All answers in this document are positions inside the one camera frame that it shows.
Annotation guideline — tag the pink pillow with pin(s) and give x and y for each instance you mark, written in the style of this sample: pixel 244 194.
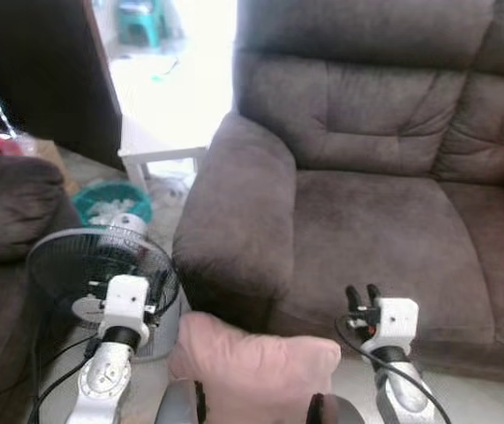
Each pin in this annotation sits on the pink pillow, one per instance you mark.
pixel 252 367

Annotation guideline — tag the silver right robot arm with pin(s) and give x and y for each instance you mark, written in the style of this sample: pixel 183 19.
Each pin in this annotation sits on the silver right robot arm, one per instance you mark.
pixel 406 393

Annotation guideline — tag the brown fabric sofa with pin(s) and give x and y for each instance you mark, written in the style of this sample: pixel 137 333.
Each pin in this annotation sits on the brown fabric sofa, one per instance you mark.
pixel 366 203

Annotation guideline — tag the black and grey electric fan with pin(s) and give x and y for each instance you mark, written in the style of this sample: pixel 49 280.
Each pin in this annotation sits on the black and grey electric fan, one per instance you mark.
pixel 66 269

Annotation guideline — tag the grey right robot leg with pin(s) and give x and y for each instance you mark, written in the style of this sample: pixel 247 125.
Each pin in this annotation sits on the grey right robot leg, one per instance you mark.
pixel 335 411

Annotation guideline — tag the grey robot leg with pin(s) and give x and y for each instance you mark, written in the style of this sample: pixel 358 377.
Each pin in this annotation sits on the grey robot leg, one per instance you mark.
pixel 179 405
pixel 335 411

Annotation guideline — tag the grey left robot leg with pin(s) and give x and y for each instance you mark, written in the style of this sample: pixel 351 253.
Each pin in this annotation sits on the grey left robot leg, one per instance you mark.
pixel 179 405

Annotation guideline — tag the teal plastic basket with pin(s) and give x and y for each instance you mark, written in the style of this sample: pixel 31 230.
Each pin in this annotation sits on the teal plastic basket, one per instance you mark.
pixel 93 196

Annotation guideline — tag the white low table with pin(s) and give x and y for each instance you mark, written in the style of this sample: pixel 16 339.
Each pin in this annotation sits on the white low table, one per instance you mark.
pixel 168 132

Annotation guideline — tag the cardboard box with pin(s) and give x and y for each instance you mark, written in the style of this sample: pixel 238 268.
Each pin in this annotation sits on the cardboard box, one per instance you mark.
pixel 56 163

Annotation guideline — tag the brown fabric armchair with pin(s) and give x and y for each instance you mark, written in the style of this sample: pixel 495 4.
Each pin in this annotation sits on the brown fabric armchair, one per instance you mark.
pixel 9 221

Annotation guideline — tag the dark wooden door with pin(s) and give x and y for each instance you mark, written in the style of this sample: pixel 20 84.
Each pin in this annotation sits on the dark wooden door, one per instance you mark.
pixel 44 75

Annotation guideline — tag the teal plastic stool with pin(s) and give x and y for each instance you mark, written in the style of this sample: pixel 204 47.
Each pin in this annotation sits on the teal plastic stool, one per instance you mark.
pixel 139 22

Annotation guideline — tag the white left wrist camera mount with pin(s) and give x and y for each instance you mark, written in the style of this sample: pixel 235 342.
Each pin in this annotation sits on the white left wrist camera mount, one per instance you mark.
pixel 126 300

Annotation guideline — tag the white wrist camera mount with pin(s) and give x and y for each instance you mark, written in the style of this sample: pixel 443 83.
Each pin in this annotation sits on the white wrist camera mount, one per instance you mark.
pixel 126 300
pixel 394 320

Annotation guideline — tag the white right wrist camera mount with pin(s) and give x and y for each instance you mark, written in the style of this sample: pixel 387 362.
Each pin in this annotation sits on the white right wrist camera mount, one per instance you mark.
pixel 394 320

